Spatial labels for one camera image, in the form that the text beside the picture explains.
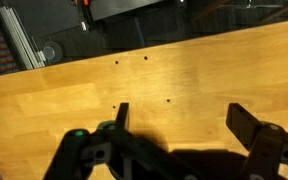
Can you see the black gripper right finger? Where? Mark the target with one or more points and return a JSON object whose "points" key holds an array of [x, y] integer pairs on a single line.
{"points": [[267, 146]]}

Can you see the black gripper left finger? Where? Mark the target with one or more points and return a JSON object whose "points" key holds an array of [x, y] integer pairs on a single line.
{"points": [[124, 153]]}

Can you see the grey round caster foot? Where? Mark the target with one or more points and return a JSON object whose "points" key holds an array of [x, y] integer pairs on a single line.
{"points": [[52, 51]]}

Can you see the black orange tool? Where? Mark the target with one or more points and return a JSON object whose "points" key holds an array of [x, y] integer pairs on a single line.
{"points": [[84, 13]]}

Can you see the dark grey flat panel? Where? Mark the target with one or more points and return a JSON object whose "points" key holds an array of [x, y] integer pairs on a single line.
{"points": [[47, 15]]}

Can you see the white ribbed rail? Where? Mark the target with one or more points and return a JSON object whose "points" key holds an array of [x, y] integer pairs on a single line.
{"points": [[19, 38]]}

